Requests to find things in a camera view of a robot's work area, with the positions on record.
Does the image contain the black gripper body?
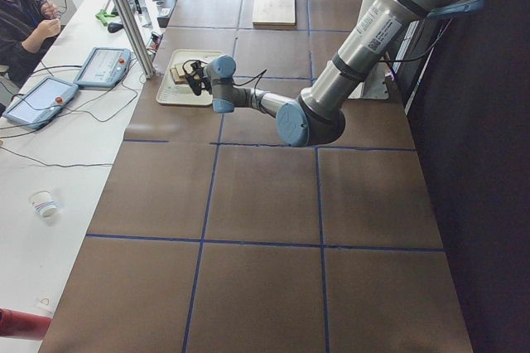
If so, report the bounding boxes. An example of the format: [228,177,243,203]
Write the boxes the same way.
[197,67,212,94]

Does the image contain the bread slice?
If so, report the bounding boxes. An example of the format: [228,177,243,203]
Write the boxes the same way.
[169,63,199,85]

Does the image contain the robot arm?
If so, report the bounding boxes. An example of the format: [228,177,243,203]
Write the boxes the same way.
[199,0,485,147]

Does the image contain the cream bear serving tray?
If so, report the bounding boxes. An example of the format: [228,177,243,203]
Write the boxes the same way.
[156,49,223,107]

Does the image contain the wooden cutting board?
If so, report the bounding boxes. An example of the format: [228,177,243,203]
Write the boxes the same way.
[252,0,296,27]

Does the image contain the far teach pendant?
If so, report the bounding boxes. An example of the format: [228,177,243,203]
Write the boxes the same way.
[74,47,132,90]

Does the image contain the teach pendant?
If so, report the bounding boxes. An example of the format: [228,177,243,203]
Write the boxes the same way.
[3,76,79,130]
[74,47,132,90]

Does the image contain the green tool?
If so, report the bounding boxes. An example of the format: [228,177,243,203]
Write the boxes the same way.
[95,9,117,26]

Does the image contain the near teach pendant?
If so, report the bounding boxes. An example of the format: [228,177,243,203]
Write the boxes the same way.
[3,76,79,130]

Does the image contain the seated person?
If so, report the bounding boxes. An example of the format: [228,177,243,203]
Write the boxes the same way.
[1,0,61,87]

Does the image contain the paper cup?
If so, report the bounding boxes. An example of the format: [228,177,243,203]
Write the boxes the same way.
[28,190,59,220]

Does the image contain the red object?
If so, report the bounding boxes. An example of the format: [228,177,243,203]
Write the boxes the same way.
[0,308,52,341]

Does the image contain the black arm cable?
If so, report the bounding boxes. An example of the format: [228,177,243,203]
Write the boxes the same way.
[231,69,431,112]

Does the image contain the aluminium frame post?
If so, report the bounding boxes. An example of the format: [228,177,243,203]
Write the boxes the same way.
[113,0,156,80]

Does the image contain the white pedestal column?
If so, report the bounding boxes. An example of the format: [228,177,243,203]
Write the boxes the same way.
[349,0,388,100]

